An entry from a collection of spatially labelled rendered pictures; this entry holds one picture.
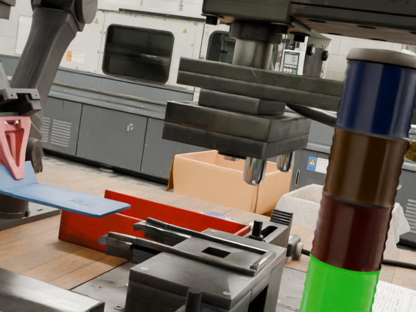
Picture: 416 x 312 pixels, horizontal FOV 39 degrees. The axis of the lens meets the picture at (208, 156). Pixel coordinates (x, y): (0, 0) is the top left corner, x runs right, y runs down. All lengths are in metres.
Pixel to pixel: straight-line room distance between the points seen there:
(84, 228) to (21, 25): 8.68
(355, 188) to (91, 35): 5.99
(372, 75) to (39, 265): 0.57
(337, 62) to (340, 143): 6.87
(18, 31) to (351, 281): 9.28
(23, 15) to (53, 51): 8.53
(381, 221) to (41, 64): 0.71
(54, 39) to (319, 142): 4.33
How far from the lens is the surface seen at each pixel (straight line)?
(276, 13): 0.55
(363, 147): 0.30
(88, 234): 0.86
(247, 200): 2.89
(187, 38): 5.68
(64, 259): 0.81
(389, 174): 0.31
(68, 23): 0.98
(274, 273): 0.67
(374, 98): 0.30
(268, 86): 0.55
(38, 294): 0.65
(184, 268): 0.57
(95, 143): 6.15
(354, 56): 0.31
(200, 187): 2.98
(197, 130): 0.53
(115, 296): 0.71
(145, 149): 5.83
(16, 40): 9.54
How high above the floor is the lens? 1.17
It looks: 8 degrees down
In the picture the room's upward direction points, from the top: 9 degrees clockwise
